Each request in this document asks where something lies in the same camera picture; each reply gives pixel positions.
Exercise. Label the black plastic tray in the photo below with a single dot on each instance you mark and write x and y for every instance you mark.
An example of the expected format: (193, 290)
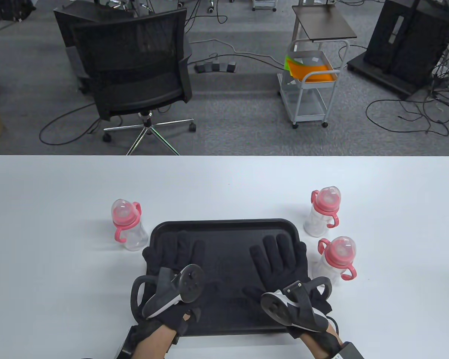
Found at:
(228, 261)

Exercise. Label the orange folder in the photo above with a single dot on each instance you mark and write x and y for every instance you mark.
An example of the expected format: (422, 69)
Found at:
(314, 73)

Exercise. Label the black wrist box white label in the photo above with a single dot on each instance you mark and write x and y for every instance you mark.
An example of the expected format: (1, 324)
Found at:
(350, 351)

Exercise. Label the clear baby bottle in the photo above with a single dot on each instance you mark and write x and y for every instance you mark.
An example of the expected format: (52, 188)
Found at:
(314, 220)
(134, 239)
(325, 269)

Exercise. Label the person's left hand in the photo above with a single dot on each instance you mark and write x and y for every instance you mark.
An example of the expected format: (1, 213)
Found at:
(172, 254)

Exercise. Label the green sheet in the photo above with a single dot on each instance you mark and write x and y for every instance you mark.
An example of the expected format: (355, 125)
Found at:
(288, 61)

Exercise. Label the black bag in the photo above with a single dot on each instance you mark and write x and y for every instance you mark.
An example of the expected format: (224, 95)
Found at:
(15, 9)

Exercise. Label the black base platform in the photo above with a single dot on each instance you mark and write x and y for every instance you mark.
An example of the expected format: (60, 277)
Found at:
(363, 67)

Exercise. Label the black wrist brace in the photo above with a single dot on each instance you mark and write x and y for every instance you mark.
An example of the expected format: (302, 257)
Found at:
(125, 347)

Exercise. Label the person's right hand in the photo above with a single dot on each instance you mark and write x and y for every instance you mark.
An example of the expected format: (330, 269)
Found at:
(280, 261)

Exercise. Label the white rolling cart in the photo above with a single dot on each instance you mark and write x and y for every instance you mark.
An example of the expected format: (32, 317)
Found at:
(307, 106)

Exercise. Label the black mesh office chair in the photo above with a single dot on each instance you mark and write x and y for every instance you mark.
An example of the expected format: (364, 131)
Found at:
(134, 86)

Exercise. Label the person's right forearm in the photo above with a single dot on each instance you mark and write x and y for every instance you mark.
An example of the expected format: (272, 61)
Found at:
(316, 346)

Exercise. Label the brown top side table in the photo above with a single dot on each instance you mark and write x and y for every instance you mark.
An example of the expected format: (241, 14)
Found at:
(323, 22)

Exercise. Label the small white cart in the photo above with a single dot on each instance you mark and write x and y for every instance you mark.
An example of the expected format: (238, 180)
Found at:
(263, 5)

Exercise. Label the black grey hand controller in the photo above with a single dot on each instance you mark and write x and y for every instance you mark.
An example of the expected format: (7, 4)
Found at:
(295, 306)
(187, 284)

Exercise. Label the black cabinet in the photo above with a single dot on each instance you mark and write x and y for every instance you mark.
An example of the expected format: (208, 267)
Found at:
(408, 41)

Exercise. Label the person's left forearm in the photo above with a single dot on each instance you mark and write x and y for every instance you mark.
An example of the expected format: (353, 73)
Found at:
(155, 344)

